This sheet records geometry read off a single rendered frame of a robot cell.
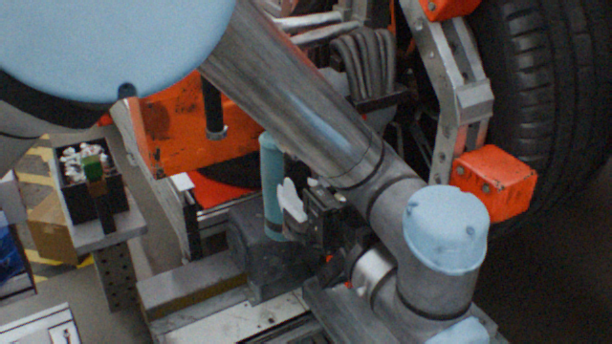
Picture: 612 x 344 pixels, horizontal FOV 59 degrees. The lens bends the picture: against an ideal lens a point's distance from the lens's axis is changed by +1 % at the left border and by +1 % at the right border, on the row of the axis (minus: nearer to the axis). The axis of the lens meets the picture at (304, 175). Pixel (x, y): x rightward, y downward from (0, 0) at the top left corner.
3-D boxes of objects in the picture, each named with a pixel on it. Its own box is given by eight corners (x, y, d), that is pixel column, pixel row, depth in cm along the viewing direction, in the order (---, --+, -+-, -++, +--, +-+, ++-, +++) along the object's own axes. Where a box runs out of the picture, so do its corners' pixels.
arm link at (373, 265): (419, 297, 64) (362, 324, 61) (395, 273, 68) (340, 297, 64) (426, 252, 60) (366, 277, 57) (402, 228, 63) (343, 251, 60)
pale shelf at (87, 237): (148, 233, 133) (146, 224, 131) (76, 257, 126) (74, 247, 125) (109, 152, 164) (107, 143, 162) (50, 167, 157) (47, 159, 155)
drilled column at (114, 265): (142, 301, 170) (116, 196, 146) (110, 313, 166) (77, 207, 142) (134, 281, 177) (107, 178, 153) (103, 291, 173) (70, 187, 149)
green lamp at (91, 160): (105, 176, 119) (100, 161, 116) (86, 181, 117) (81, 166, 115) (100, 167, 122) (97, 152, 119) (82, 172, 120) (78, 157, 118)
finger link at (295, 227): (300, 198, 76) (340, 229, 70) (301, 207, 77) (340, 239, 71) (273, 210, 73) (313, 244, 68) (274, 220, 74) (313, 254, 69)
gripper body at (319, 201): (348, 170, 71) (404, 221, 62) (345, 220, 76) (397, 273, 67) (297, 186, 68) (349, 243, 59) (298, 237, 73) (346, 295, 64)
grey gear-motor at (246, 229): (376, 277, 167) (385, 188, 147) (253, 331, 150) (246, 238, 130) (344, 243, 180) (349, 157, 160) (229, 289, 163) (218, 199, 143)
